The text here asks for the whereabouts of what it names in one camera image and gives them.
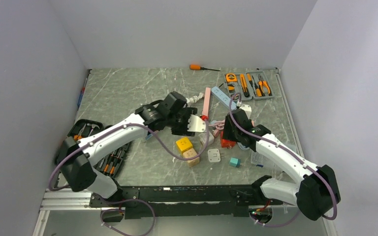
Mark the grey tool tray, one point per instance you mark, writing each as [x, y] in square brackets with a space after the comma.
[249, 85]

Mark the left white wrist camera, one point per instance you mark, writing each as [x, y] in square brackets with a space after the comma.
[196, 124]

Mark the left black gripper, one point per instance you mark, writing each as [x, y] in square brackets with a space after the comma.
[183, 131]

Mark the black tool case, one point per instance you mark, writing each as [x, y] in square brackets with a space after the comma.
[111, 163]

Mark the orange pliers in case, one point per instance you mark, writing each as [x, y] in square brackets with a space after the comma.
[78, 133]

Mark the teal cube plug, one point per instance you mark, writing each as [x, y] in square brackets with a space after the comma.
[235, 162]

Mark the red cube adapter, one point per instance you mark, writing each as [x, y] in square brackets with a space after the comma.
[227, 143]

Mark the clear screw box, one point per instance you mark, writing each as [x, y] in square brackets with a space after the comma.
[262, 161]

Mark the small white plug adapter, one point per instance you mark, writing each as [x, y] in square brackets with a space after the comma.
[214, 155]

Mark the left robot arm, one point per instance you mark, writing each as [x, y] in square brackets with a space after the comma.
[76, 159]

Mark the orange handled screwdriver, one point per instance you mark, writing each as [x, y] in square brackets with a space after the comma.
[198, 68]

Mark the white power strip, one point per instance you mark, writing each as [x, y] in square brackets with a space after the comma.
[190, 100]

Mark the yellow cube adapter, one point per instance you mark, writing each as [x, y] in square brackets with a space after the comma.
[184, 144]

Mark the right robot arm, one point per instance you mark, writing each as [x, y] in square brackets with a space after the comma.
[314, 189]

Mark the pink power strip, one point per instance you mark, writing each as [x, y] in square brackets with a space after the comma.
[206, 104]

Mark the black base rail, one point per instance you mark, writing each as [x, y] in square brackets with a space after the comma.
[190, 200]

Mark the red blue pen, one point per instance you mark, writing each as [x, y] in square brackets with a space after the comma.
[81, 94]

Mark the light blue power strip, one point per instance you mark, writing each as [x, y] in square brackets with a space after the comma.
[223, 98]

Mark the white cube adapter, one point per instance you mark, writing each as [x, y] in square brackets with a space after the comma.
[206, 138]

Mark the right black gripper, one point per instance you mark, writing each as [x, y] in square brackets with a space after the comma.
[228, 133]

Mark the beige cube adapter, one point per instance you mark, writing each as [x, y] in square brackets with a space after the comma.
[189, 156]

